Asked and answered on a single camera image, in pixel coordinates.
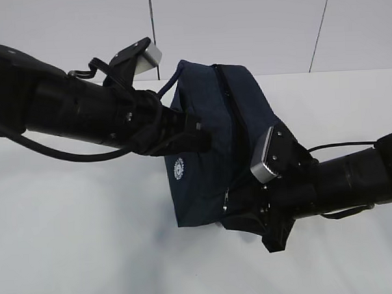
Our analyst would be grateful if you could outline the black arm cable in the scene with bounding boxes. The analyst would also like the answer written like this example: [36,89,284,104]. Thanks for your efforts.
[3,57,135,167]
[307,140,382,221]

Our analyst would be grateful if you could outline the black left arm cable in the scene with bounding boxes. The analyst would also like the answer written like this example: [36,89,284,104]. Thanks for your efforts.
[3,57,135,167]

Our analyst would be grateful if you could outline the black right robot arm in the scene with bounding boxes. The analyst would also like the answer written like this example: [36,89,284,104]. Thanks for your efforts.
[220,133,392,252]

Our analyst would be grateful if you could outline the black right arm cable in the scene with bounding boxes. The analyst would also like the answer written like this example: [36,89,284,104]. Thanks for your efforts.
[307,140,382,221]

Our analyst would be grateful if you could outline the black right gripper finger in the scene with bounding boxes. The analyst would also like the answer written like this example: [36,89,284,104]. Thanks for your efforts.
[220,210,267,237]

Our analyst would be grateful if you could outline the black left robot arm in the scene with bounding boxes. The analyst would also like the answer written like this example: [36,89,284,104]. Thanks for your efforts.
[0,37,212,163]

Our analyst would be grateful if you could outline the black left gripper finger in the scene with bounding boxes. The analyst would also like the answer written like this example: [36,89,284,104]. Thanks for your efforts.
[157,131,212,157]

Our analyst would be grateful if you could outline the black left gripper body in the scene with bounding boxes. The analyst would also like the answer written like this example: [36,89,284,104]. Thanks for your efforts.
[117,90,203,156]

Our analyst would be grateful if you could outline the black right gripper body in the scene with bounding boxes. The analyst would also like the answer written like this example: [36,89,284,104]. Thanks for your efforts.
[250,172,316,253]

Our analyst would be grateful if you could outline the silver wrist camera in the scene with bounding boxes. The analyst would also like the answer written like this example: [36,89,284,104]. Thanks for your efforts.
[107,36,164,85]
[248,119,315,184]

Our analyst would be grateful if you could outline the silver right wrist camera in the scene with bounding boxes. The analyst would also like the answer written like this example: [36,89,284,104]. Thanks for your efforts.
[248,119,315,184]

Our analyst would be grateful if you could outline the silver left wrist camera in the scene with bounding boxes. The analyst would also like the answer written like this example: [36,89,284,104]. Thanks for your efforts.
[107,36,164,85]

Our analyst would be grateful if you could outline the dark navy lunch bag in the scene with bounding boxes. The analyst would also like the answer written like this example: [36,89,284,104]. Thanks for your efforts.
[164,60,280,228]

